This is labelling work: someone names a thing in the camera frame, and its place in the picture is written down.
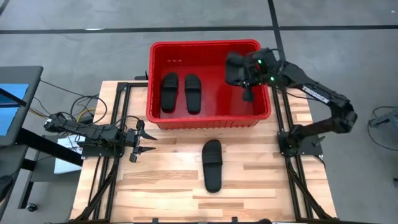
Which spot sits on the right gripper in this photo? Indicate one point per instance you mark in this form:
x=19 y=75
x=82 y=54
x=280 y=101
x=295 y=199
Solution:
x=247 y=93

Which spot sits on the grey metal floor stand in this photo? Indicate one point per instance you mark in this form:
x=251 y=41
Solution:
x=385 y=119

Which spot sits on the white cardboard box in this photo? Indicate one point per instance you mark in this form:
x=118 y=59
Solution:
x=65 y=165

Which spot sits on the black clamp bracket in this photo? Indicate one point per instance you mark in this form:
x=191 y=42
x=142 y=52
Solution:
x=142 y=76

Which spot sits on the red plastic bin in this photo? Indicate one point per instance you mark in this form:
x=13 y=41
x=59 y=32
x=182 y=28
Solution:
x=217 y=99

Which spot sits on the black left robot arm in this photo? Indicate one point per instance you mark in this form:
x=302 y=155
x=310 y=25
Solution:
x=93 y=132

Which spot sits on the black rubber slide sandal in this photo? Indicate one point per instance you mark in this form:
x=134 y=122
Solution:
x=193 y=96
x=212 y=171
x=235 y=70
x=169 y=96

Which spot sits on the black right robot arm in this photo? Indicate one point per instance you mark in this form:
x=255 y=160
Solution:
x=298 y=81

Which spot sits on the black caster wheel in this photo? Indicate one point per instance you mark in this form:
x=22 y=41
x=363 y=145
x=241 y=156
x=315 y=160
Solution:
x=31 y=207

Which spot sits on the grey monitor with blue screen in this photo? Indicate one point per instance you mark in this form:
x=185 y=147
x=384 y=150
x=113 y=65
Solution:
x=12 y=118

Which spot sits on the black aluminium table frame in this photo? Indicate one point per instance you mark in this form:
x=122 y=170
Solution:
x=122 y=86
x=280 y=84

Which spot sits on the black monitor stand bar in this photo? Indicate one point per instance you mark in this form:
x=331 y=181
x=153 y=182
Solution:
x=46 y=146

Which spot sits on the dark grey desk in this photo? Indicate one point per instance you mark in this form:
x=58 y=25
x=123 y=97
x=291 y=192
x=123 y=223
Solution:
x=12 y=158

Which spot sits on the black table edge clamp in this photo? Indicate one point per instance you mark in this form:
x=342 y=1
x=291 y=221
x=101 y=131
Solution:
x=155 y=221
x=234 y=220

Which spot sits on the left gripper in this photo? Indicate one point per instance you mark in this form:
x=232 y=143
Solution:
x=132 y=140

